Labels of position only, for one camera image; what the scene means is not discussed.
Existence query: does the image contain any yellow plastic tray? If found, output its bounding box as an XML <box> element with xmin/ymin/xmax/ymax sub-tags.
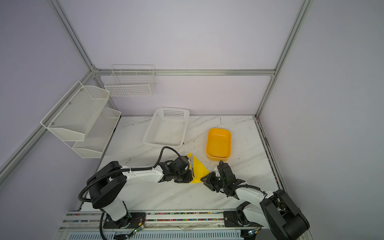
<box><xmin>206</xmin><ymin>128</ymin><xmax>232</xmax><ymax>162</ymax></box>

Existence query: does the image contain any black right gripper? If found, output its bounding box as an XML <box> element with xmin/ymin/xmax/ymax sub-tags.
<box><xmin>200</xmin><ymin>171</ymin><xmax>228</xmax><ymax>192</ymax></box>

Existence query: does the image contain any white perforated plastic basket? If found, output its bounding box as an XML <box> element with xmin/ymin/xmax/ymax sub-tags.
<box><xmin>143</xmin><ymin>107</ymin><xmax>190</xmax><ymax>148</ymax></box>

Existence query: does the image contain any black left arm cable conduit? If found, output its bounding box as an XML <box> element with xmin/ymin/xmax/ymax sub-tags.
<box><xmin>77</xmin><ymin>146</ymin><xmax>182</xmax><ymax>203</ymax></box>

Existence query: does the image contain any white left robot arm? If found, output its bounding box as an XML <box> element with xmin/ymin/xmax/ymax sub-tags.
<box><xmin>79</xmin><ymin>156</ymin><xmax>195</xmax><ymax>222</ymax></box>

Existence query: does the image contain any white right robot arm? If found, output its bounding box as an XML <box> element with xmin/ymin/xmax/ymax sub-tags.
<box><xmin>193</xmin><ymin>161</ymin><xmax>310</xmax><ymax>240</ymax></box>

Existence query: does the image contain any white mesh upper wall shelf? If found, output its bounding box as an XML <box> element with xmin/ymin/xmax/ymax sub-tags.
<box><xmin>41</xmin><ymin>81</ymin><xmax>111</xmax><ymax>142</ymax></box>

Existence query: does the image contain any white wire wall basket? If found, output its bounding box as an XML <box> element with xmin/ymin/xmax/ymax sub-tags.
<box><xmin>105</xmin><ymin>65</ymin><xmax>156</xmax><ymax>97</ymax></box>

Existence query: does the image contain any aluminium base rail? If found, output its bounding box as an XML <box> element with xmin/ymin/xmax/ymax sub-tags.
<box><xmin>53</xmin><ymin>208</ymin><xmax>314</xmax><ymax>240</ymax></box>

